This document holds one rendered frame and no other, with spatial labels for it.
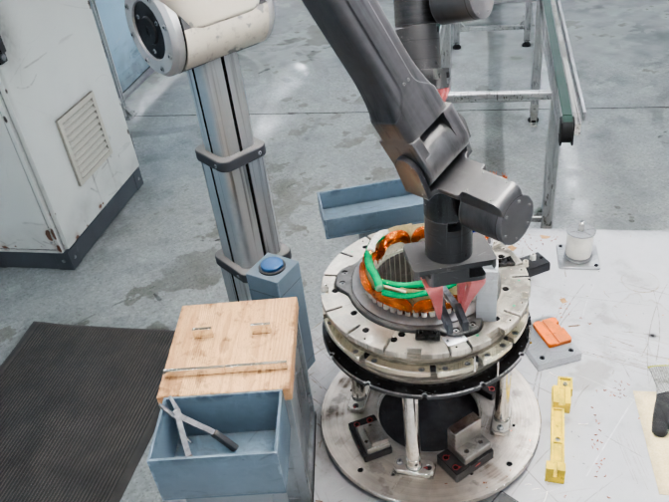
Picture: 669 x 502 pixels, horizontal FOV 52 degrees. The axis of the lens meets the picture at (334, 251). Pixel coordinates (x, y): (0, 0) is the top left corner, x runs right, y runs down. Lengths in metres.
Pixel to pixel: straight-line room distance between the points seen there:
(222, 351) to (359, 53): 0.54
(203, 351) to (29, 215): 2.28
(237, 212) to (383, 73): 0.74
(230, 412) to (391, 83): 0.54
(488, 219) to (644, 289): 0.90
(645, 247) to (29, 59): 2.41
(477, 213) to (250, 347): 0.44
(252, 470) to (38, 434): 1.74
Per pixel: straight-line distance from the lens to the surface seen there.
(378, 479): 1.19
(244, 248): 1.42
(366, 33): 0.67
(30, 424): 2.66
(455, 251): 0.82
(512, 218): 0.75
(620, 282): 1.61
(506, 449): 1.23
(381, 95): 0.70
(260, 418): 1.01
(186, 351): 1.07
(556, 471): 1.22
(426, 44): 0.92
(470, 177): 0.76
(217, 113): 1.29
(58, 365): 2.85
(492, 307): 0.98
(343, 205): 1.40
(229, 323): 1.09
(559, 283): 1.59
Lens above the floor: 1.76
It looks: 35 degrees down
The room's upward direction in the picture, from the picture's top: 7 degrees counter-clockwise
